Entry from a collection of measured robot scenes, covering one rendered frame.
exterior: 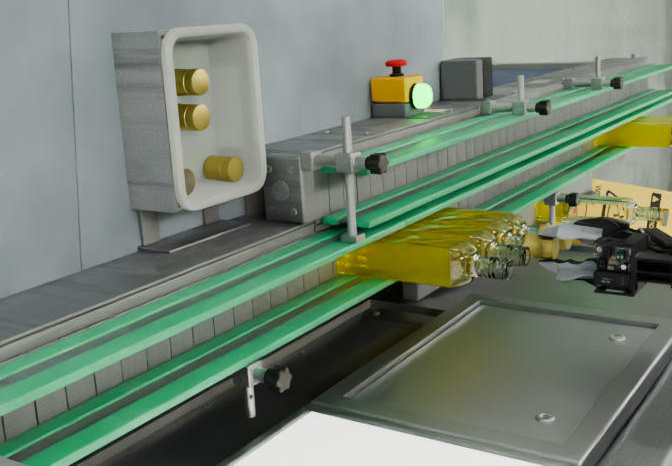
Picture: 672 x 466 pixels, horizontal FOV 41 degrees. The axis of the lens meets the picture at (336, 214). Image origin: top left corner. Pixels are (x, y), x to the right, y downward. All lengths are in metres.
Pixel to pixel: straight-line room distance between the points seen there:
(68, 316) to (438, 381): 0.48
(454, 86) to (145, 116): 0.87
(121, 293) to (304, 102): 0.57
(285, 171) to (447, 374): 0.35
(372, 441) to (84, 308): 0.35
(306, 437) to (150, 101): 0.44
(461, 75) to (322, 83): 0.42
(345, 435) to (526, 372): 0.29
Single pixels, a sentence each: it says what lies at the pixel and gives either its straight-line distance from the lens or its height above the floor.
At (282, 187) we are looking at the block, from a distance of 1.24.
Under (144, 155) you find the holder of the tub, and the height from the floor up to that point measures 0.79.
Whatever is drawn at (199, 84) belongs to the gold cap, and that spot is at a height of 0.81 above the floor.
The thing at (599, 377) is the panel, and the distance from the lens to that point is 1.21.
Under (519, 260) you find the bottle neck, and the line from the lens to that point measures 1.26.
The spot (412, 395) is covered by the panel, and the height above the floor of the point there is 1.08.
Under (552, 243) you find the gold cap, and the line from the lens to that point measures 1.31.
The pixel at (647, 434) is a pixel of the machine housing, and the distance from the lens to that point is 1.08.
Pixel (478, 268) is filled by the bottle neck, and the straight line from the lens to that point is 1.23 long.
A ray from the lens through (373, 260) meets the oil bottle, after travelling 1.28.
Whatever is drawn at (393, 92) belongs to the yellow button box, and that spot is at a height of 0.80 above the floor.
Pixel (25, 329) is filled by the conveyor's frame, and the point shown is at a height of 0.87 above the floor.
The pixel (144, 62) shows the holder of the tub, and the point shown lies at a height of 0.80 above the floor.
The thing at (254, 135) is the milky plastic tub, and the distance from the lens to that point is 1.23.
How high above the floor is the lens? 1.59
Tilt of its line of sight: 33 degrees down
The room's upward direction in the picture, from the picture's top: 95 degrees clockwise
